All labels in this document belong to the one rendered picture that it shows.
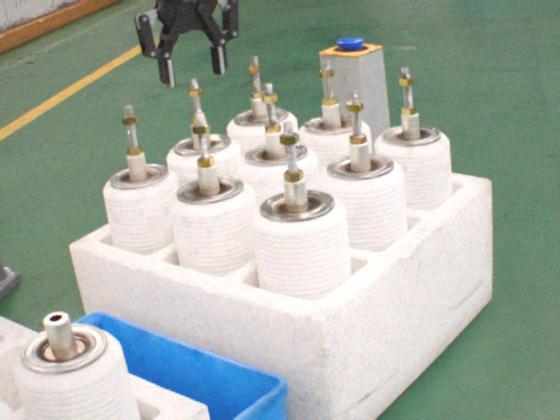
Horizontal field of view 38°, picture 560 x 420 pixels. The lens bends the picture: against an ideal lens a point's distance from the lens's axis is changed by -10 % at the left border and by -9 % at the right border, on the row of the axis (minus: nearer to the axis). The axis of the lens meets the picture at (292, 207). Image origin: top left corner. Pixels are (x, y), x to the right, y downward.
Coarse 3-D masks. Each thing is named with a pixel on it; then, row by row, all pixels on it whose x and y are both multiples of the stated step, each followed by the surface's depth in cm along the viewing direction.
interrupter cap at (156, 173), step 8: (152, 168) 104; (160, 168) 104; (112, 176) 103; (120, 176) 103; (128, 176) 103; (152, 176) 102; (160, 176) 101; (112, 184) 100; (120, 184) 100; (128, 184) 100; (136, 184) 100; (144, 184) 99; (152, 184) 99
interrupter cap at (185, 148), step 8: (216, 136) 113; (224, 136) 112; (176, 144) 111; (184, 144) 111; (192, 144) 112; (216, 144) 110; (224, 144) 109; (176, 152) 109; (184, 152) 108; (192, 152) 108
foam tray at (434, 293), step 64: (128, 256) 99; (384, 256) 92; (448, 256) 101; (128, 320) 102; (192, 320) 93; (256, 320) 87; (320, 320) 81; (384, 320) 91; (448, 320) 105; (320, 384) 85; (384, 384) 94
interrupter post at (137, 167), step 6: (132, 156) 101; (138, 156) 100; (132, 162) 100; (138, 162) 101; (144, 162) 101; (132, 168) 101; (138, 168) 101; (144, 168) 101; (132, 174) 101; (138, 174) 101; (144, 174) 102; (132, 180) 102; (138, 180) 101
